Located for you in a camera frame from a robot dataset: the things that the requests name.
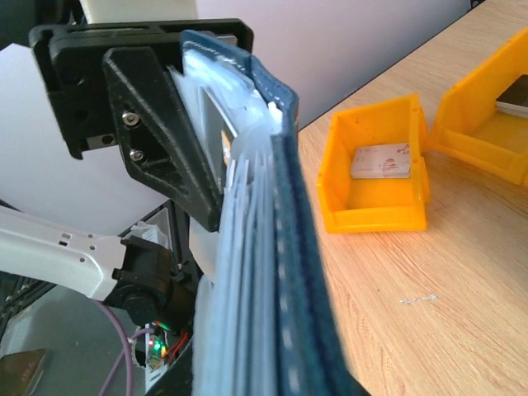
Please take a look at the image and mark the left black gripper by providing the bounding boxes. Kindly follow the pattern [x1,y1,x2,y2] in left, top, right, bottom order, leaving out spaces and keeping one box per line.
[29,18,254,231]

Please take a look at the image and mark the blue leather card holder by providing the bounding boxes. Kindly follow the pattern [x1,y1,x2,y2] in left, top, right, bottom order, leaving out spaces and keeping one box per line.
[173,30,365,395]

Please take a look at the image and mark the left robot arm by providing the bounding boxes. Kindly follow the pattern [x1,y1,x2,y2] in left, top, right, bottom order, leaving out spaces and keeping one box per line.
[1,19,253,331]

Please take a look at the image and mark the white pink cards stack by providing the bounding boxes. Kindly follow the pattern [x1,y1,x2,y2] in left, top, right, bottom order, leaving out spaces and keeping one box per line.
[350,144,411,179]

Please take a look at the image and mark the black cards stack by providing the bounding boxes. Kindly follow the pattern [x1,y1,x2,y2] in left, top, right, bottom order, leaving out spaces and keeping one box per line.
[496,74,528,118]

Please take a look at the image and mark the left controller board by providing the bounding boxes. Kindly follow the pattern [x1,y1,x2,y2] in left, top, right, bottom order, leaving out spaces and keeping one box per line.
[130,323,192,373]

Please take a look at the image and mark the separate yellow bin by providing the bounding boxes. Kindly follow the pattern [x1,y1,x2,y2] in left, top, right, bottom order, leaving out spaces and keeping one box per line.
[317,93,430,233]

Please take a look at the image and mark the yellow bin leftmost of row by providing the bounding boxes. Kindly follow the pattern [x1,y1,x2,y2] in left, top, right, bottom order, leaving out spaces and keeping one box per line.
[428,28,527,186]

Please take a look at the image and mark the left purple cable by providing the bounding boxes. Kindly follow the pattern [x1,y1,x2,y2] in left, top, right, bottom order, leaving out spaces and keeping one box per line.
[84,300,139,396]

